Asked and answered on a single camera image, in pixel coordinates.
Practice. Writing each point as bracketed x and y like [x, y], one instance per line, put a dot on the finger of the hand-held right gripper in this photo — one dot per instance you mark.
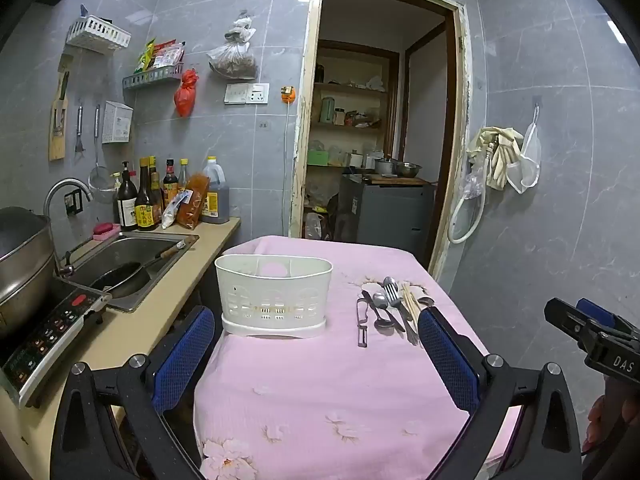
[567, 317]
[595, 311]

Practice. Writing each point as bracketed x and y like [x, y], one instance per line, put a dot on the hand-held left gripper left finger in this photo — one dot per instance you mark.
[184, 357]

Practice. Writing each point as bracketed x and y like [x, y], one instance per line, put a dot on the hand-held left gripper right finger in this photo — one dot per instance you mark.
[447, 360]

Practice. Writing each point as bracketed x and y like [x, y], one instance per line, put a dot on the steel spoon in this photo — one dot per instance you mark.
[380, 300]
[385, 328]
[426, 302]

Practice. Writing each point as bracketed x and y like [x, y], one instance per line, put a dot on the wooden chopstick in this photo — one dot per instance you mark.
[413, 304]
[407, 301]

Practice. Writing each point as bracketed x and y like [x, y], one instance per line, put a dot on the white plastic utensil basket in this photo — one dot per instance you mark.
[274, 300]

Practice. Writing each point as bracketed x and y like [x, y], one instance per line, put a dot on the person's right hand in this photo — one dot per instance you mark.
[599, 422]

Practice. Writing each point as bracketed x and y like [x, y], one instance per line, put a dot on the beige kitchen counter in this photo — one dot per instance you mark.
[130, 340]

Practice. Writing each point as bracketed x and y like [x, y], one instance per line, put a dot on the black frying pan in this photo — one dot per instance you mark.
[122, 280]

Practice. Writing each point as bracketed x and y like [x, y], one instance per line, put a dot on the steel sink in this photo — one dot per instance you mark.
[150, 250]

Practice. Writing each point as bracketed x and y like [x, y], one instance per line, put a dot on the pink floral tablecloth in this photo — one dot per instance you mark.
[325, 395]

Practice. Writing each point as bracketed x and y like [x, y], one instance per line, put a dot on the black induction cooker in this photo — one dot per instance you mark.
[50, 340]

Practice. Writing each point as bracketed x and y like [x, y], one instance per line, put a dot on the white blue packet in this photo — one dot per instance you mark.
[172, 212]

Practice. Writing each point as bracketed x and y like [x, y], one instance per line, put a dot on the soy sauce bottle yellow label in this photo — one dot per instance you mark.
[146, 210]

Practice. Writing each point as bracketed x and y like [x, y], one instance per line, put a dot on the grey cabinet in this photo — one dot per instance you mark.
[385, 215]

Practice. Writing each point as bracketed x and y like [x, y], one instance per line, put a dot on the orange chili packet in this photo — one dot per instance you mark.
[196, 200]

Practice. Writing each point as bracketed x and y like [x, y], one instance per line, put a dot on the large oil jug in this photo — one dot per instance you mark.
[216, 200]

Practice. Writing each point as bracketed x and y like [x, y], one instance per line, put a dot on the white mesh bag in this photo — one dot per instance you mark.
[527, 160]

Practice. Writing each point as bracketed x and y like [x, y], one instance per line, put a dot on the dark pump bottle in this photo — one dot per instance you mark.
[126, 205]

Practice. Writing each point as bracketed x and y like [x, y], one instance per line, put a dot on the clear plastic bag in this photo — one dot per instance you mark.
[472, 185]

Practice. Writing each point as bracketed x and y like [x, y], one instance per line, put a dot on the dark sauce bottle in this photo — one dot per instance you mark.
[156, 185]

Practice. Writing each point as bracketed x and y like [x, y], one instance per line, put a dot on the red capped sauce bottle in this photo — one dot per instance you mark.
[170, 182]

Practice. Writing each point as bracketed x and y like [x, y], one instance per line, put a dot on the cream rubber gloves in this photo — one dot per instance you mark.
[497, 155]

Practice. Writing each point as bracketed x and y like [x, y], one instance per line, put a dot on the yellow capped sauce bottle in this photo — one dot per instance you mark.
[183, 175]

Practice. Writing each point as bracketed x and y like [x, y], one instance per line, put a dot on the clear plastic bottle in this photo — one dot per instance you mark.
[313, 227]

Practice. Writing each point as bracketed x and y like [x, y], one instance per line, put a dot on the steel pot with lid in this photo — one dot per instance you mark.
[22, 265]

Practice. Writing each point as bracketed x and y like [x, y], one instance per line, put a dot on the wooden cutting board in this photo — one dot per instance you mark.
[400, 180]

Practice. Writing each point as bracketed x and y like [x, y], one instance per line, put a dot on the hanging steel strainer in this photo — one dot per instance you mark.
[102, 182]

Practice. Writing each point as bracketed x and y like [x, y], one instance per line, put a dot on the steel bowl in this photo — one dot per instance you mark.
[409, 170]

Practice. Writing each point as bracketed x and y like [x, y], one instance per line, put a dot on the small steel pot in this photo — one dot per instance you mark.
[386, 166]

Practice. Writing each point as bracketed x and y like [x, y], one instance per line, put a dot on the steel faucet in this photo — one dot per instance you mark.
[62, 187]

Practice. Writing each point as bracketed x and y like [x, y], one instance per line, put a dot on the green box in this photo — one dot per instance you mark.
[318, 158]

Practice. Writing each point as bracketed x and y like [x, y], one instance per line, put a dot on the white paper box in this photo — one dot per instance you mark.
[117, 124]

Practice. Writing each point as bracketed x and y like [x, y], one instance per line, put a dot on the hanging steel peeler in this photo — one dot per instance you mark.
[79, 130]

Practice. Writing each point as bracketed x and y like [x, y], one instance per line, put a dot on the hanging wooden board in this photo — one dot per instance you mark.
[59, 130]

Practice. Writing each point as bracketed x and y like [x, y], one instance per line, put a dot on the red plastic bag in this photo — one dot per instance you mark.
[185, 95]

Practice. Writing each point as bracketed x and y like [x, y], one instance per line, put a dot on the green jar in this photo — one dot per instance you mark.
[327, 110]

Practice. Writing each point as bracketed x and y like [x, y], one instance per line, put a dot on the orange plug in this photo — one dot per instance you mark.
[288, 95]

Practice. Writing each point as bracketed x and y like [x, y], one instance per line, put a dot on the wooden shelf unit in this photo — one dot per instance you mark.
[350, 87]

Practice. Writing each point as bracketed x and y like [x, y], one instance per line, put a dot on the clear bag of dried goods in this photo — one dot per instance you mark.
[232, 60]

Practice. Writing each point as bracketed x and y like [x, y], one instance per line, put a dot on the red seasoning packet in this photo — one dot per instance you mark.
[167, 55]

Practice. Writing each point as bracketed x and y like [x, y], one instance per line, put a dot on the yellow green seasoning packet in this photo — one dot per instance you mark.
[146, 55]

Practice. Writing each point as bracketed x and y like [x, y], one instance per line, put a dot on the black wall socket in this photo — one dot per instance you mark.
[74, 203]

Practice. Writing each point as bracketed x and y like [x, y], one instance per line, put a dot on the white wall switch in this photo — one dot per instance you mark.
[235, 94]

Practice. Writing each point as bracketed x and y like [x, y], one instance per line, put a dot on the white wall socket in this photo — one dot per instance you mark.
[258, 93]

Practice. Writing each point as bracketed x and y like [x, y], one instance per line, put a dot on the worn door frame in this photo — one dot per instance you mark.
[306, 110]

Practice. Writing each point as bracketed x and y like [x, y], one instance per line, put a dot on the grey wall shelf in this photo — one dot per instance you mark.
[150, 78]

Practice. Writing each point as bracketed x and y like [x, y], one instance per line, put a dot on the white wall basket shelf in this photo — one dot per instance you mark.
[100, 35]

